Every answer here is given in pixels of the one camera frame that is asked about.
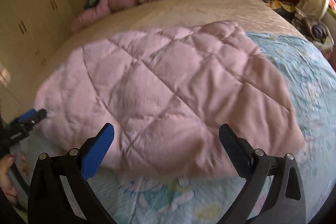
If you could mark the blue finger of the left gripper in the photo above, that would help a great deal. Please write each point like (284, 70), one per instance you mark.
(27, 116)

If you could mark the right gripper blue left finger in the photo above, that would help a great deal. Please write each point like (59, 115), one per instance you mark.
(48, 202)

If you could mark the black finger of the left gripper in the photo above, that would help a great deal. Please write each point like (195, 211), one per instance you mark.
(34, 118)

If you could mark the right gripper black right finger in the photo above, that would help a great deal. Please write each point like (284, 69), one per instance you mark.
(285, 201)

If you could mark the pink quilted coat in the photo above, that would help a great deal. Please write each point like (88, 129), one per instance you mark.
(167, 91)

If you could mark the floral bag of clothes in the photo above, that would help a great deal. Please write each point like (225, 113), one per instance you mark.
(316, 32)

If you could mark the person's left hand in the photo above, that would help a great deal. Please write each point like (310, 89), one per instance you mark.
(7, 183)

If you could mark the light blue cartoon blanket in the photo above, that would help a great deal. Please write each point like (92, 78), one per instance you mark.
(131, 198)

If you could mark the cream wardrobe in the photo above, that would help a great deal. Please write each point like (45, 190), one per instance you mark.
(31, 32)

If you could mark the beige bedspread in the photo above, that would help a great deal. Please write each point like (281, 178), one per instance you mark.
(251, 15)

